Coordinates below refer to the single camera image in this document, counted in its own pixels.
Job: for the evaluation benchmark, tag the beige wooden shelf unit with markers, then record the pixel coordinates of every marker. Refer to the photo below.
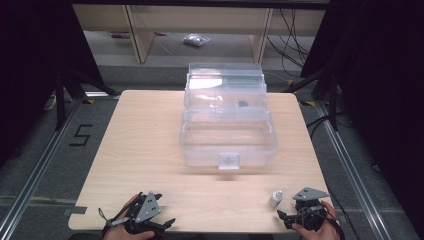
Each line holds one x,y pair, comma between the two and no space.
143,36

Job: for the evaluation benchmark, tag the black metal stand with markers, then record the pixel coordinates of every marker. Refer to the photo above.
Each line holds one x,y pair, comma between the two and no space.
60,100
332,100

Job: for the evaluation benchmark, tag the person's right hand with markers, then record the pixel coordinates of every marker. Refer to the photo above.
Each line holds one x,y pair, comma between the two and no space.
316,232

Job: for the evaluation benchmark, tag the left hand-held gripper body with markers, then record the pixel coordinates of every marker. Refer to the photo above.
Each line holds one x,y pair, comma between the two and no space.
146,208

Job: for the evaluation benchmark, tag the clear plastic bag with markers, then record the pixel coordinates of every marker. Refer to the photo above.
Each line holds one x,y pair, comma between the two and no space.
196,40

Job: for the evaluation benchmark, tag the dark curtain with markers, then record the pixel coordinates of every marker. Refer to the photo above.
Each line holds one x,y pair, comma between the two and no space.
383,83
36,66

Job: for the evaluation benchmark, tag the person's left hand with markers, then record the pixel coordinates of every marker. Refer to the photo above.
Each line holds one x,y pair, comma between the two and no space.
116,233

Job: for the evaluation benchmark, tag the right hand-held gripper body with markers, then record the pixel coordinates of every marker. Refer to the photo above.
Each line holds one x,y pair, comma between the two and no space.
310,206

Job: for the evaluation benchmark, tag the small white bottle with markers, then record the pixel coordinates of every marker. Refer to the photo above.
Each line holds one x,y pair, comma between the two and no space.
275,199

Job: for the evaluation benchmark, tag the aluminium floor rail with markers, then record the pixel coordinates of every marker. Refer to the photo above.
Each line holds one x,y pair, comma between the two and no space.
36,173
353,176

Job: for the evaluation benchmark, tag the clear plastic storage box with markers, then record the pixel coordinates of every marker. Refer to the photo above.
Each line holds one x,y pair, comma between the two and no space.
230,140

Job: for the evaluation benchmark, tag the yellow tape piece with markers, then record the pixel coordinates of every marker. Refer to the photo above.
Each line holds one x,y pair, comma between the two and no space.
88,101
308,103

